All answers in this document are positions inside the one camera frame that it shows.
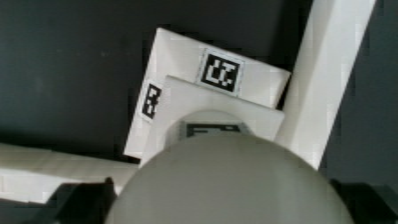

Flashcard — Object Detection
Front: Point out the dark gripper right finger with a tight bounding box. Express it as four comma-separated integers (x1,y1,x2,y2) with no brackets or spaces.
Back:
330,179,398,224

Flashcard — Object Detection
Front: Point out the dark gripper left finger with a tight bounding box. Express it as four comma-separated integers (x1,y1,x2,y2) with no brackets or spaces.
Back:
33,177,115,224

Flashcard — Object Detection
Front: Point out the white lamp bulb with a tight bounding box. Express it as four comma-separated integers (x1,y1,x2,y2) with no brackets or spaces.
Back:
104,108,353,224

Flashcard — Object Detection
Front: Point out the white L-shaped fence wall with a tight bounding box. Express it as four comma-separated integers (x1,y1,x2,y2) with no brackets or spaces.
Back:
0,0,378,205

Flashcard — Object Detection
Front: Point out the white lamp base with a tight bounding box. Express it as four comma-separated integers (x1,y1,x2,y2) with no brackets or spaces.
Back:
124,28,289,161

